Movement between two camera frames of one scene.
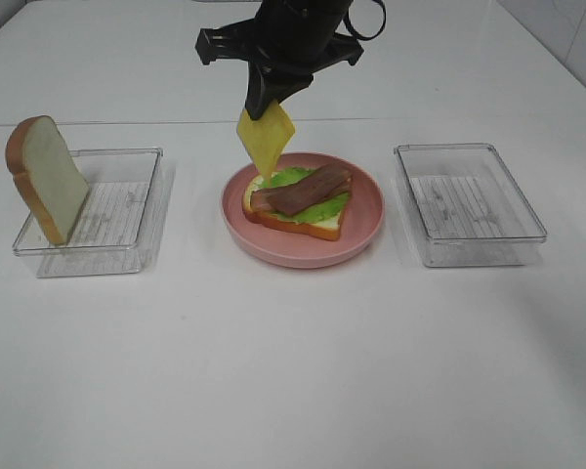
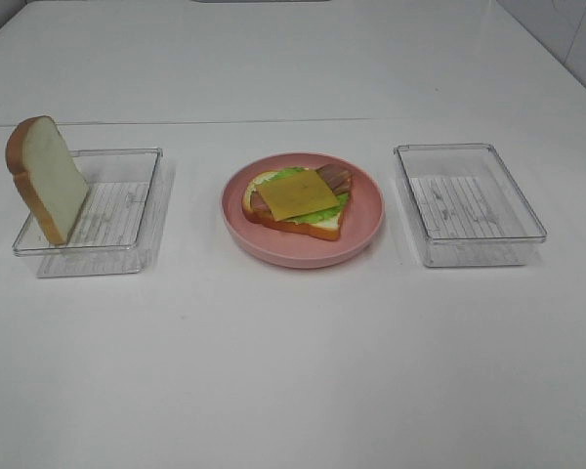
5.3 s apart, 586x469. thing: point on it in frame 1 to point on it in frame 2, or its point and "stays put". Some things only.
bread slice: x=327 y=227 stays put
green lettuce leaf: x=309 y=214 stays put
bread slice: x=48 y=175 stays put
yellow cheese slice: x=266 y=139 to x=298 y=194
